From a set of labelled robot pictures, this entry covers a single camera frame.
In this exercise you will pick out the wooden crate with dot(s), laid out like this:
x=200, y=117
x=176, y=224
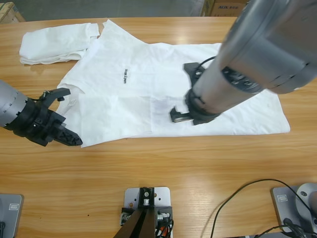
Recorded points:
x=10, y=12

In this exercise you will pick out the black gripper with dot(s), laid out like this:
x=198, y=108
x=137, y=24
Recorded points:
x=37, y=124
x=200, y=115

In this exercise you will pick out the white mount block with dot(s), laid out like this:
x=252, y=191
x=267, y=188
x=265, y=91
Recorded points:
x=131, y=196

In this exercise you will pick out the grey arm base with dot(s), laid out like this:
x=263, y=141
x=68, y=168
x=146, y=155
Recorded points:
x=280, y=209
x=12, y=218

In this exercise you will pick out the cardboard box with AUX print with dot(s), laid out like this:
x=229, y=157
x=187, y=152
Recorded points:
x=225, y=10

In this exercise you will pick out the dark camera post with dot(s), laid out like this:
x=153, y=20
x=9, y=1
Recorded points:
x=141, y=223

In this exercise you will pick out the black bracket with connectors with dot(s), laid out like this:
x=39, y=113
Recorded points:
x=163, y=212

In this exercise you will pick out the white Unitree print t-shirt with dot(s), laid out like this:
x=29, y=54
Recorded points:
x=148, y=74

